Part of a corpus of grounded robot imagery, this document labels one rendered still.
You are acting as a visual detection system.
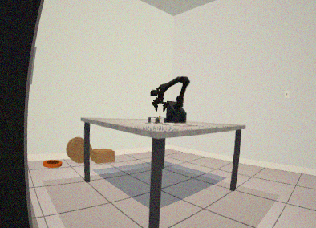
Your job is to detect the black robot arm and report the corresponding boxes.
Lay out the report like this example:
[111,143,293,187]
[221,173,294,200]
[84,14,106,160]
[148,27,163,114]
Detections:
[150,76,189,111]

